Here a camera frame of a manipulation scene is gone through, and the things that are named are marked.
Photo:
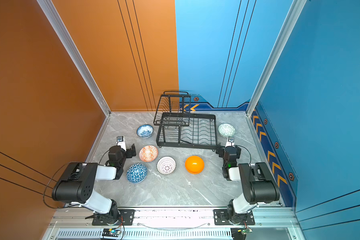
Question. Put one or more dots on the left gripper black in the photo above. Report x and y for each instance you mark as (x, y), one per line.
(130, 151)

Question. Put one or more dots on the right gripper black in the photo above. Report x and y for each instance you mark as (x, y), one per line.
(221, 151)

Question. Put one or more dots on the red patterned bowl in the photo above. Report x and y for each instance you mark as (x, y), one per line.
(148, 153)

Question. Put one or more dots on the dark blue geometric bowl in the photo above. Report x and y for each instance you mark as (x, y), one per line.
(137, 173)

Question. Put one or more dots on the orange plastic bowl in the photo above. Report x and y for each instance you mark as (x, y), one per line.
(194, 164)

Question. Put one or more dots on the black wire dish rack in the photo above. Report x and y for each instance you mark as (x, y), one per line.
(181, 127)

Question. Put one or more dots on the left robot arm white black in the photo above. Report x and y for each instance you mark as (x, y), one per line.
(75, 187)

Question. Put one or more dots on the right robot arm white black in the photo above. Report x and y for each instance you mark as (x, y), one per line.
(258, 186)

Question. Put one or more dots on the green white patterned bowl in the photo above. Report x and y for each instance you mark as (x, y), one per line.
(226, 130)

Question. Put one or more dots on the blue white floral bowl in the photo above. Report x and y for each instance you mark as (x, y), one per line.
(145, 131)

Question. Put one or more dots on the white red lattice bowl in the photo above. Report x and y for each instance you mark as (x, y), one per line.
(166, 165)

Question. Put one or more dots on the left green circuit board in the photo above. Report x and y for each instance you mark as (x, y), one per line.
(111, 234)

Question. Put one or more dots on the right circuit board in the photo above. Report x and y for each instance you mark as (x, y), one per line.
(240, 233)

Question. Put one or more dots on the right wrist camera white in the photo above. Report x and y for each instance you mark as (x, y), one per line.
(230, 142)

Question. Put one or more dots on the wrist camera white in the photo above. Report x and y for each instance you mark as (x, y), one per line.
(121, 142)
(230, 142)

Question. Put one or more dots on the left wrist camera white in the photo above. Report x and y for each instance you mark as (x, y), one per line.
(121, 142)

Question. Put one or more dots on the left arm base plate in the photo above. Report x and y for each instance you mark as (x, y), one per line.
(126, 218)

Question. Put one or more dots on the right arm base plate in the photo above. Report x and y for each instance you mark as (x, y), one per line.
(222, 217)

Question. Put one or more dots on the aluminium front rail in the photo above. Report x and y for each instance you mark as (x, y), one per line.
(176, 223)

